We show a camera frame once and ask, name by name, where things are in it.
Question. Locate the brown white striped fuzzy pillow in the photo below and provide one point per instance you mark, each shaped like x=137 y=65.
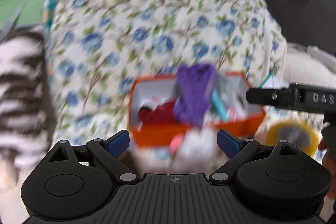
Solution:
x=24 y=134

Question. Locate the blue floral white blanket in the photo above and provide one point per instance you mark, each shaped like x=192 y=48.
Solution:
x=97 y=48

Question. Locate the yellow tape roll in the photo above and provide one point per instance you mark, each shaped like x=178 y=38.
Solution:
x=298 y=133

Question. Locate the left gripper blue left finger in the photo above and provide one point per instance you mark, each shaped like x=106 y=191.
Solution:
x=117 y=144

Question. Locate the dark red pompom plush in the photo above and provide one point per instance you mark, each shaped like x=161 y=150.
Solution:
x=163 y=113

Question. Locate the white plush toy pink nose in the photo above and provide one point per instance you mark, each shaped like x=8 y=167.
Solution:
x=195 y=151

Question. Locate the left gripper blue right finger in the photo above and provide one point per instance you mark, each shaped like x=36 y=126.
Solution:
x=228 y=143

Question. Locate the person's hand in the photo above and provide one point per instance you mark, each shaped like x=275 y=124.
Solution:
x=329 y=164

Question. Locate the teal small pouch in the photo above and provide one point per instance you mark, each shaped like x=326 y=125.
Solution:
x=219 y=106

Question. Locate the purple plush cloth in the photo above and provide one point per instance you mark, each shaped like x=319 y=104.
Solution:
x=196 y=85

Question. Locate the green cushion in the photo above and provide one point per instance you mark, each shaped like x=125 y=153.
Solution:
x=33 y=11

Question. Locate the orange cardboard box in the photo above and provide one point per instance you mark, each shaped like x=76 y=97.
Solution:
x=243 y=118

